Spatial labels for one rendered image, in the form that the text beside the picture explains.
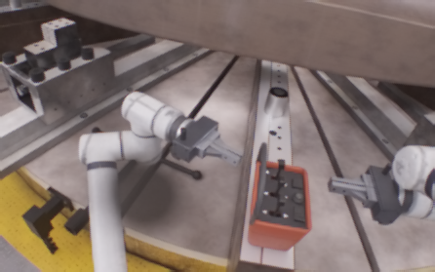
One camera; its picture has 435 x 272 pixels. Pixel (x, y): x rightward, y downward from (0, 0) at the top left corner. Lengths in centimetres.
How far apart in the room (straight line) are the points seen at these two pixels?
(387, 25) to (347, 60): 20
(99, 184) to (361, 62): 104
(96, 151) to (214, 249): 59
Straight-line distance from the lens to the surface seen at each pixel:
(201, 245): 115
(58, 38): 151
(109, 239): 81
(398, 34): 126
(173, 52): 213
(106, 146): 84
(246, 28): 113
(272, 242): 70
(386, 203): 68
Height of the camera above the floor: 132
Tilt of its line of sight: 40 degrees down
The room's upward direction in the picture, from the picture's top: 9 degrees clockwise
